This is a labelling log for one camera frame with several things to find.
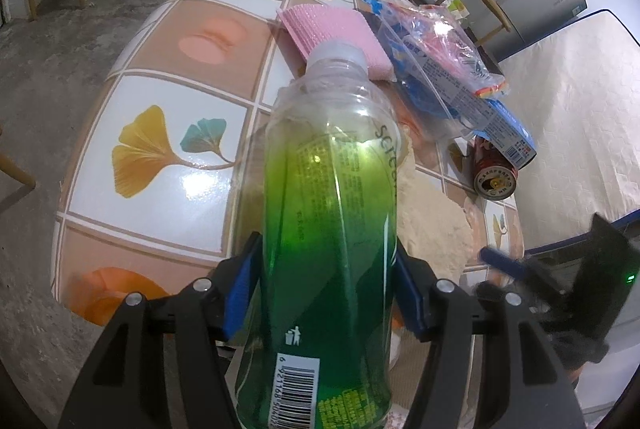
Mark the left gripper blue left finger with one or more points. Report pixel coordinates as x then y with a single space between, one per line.
245 271

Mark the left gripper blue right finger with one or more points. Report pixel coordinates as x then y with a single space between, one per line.
413 281

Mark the red cartoon drink can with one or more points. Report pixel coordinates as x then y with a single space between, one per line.
494 178

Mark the green plastic drink bottle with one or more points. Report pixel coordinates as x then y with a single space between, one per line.
317 351

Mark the blue toothpaste box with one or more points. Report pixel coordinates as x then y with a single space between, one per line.
441 105

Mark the pink sponge cloth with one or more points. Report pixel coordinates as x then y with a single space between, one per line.
310 25

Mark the clear candy plastic bag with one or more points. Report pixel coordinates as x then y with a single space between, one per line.
439 36

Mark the white blue-edged mattress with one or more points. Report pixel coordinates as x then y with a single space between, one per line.
576 92

